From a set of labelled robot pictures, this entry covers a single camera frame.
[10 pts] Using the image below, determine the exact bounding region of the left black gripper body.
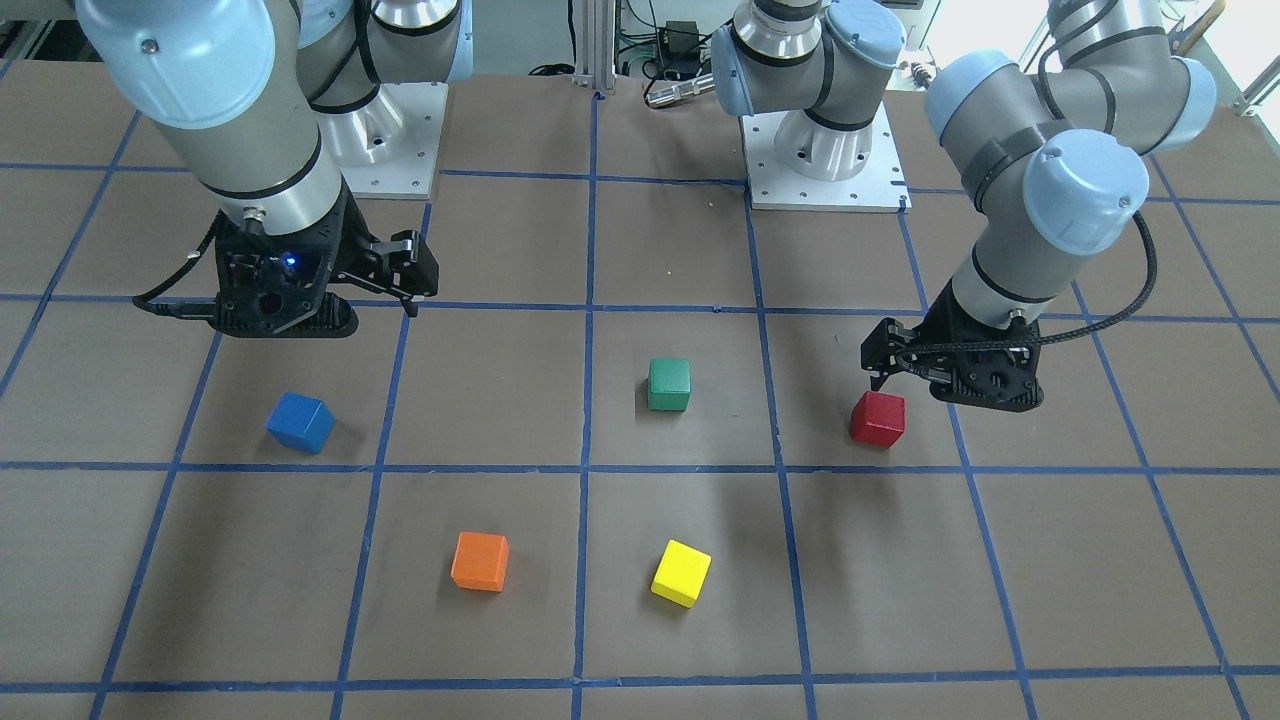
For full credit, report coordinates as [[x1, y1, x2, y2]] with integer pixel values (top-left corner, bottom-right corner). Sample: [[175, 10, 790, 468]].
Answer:
[[915, 284, 966, 370]]

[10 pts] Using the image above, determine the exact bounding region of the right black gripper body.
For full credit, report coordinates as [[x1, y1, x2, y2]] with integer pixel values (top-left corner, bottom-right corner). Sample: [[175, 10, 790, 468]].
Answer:
[[310, 190, 387, 293]]

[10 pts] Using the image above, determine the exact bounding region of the red wooden block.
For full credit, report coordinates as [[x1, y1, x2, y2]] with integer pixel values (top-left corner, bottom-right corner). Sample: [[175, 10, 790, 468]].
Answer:
[[849, 389, 908, 448]]

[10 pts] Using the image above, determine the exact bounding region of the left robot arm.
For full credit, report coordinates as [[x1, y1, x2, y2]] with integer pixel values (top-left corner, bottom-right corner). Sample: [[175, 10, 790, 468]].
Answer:
[[710, 1, 1217, 413]]

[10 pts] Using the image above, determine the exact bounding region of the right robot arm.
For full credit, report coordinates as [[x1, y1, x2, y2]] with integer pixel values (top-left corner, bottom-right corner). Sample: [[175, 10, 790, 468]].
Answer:
[[76, 1, 474, 338]]

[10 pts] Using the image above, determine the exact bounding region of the blue wooden block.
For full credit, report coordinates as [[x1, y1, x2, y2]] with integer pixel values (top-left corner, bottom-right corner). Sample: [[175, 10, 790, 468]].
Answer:
[[265, 392, 337, 454]]

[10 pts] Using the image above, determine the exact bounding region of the green wooden block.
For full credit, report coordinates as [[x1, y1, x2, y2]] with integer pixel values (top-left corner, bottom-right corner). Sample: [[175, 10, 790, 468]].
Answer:
[[646, 357, 692, 413]]

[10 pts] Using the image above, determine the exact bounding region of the orange wooden block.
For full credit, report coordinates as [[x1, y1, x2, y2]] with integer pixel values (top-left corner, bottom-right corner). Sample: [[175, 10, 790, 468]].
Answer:
[[451, 530, 509, 592]]

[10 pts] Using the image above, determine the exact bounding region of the yellow wooden block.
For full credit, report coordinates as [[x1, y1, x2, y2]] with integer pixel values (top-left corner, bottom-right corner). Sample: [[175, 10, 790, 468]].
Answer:
[[650, 539, 712, 609]]

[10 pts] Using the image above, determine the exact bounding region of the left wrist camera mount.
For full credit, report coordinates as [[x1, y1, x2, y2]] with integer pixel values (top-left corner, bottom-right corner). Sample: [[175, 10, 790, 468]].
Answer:
[[928, 310, 1044, 413]]

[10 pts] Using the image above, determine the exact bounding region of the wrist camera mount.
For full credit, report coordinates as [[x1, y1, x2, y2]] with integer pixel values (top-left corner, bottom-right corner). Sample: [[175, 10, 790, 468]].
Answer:
[[928, 310, 1044, 413], [207, 211, 358, 340]]

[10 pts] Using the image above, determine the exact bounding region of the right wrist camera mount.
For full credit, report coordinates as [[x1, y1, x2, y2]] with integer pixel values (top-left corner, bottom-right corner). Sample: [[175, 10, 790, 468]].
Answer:
[[207, 211, 358, 340]]

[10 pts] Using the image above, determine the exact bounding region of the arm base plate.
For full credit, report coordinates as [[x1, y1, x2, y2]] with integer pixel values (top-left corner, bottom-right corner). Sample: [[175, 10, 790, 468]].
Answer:
[[319, 83, 451, 201], [740, 104, 913, 213]]

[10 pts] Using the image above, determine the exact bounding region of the black braided cable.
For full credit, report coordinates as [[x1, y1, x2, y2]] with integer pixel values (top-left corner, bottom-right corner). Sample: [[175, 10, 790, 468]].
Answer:
[[895, 210, 1158, 366]]

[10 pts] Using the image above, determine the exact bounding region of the aluminium frame post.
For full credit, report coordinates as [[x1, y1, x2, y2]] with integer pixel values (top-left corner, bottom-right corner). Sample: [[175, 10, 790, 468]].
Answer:
[[570, 0, 618, 99]]

